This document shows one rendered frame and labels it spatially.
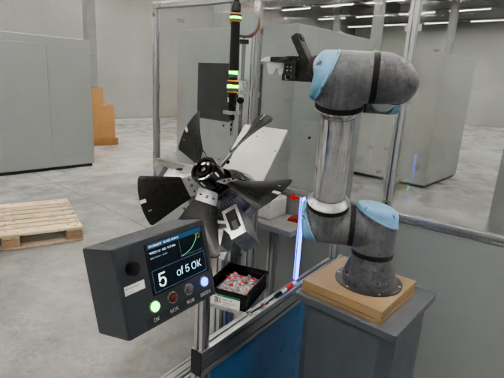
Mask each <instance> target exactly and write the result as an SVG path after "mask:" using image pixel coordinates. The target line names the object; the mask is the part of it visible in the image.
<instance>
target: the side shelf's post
mask: <svg viewBox="0 0 504 378"><path fill-rule="evenodd" d="M277 246H278V234H277V233H274V232H270V231H268V248H267V259H266V271H268V274H267V276H266V283H267V284H268V289H267V290H266V291H265V293H264V299H266V298H267V297H269V296H270V295H271V294H273V293H274V285H275V266H276V256H277Z"/></svg>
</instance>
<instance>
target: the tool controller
mask: <svg viewBox="0 0 504 378"><path fill-rule="evenodd" d="M82 252H83V256H84V260H85V267H86V271H87V275H88V282H89V286H90V290H91V297H92V300H93V304H94V311H95V315H96V319H97V326H98V330H99V332H100V333H101V334H103V335H108V336H111V337H114V338H119V339H122V340H125V341H132V340H133V339H134V338H137V337H139V336H140V335H142V334H144V333H146V332H147V331H149V330H151V329H153V328H154V327H156V326H159V325H160V324H161V323H164V322H166V321H167V320H169V319H171V318H173V317H174V316H176V315H178V314H180V313H181V312H183V311H186V310H187V309H188V308H191V307H193V306H194V305H196V304H198V303H200V302H201V301H203V300H205V299H207V298H208V297H210V296H212V295H214V294H215V284H214V279H213V274H212V266H211V261H210V256H209V249H208V244H207V239H206V231H205V226H204V221H203V220H202V219H191V220H171V221H167V222H165V223H161V224H158V225H155V226H151V227H149V228H145V229H141V230H139V231H136V232H132V233H129V234H126V235H122V236H119V237H117V238H112V239H110V240H107V241H102V242H100V243H97V244H93V245H90V246H88V247H84V248H83V249H82ZM168 264H169V267H170V272H171V276H172V284H173V286H171V287H170V288H168V289H165V290H163V291H161V292H159V293H157V294H155V288H154V284H153V280H152V271H154V270H155V269H159V268H160V267H163V266H165V265H168ZM202 276H206V277H207V278H208V285H207V286H206V287H201V286H200V278H201V277H202ZM188 283H190V284H192V285H193V292H192V294H190V295H186V294H185V285H186V284H188ZM172 291H174V292H176V293H177V295H178V298H177V301H176V302H175V303H174V304H170V303H169V302H168V300H167V296H168V294H169V293H170V292H172ZM153 300H158V301H159V302H160V309H159V311H158V312H157V313H152V312H151V311H150V310H149V305H150V303H151V302H152V301H153Z"/></svg>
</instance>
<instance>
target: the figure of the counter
mask: <svg viewBox="0 0 504 378"><path fill-rule="evenodd" d="M151 275H152V280H153V284H154V291H155V294H157V293H159V292H161V291H163V290H165V289H168V288H170V287H172V286H173V281H172V276H171V272H170V264H168V265H165V266H163V267H160V268H157V269H155V270H154V271H151Z"/></svg>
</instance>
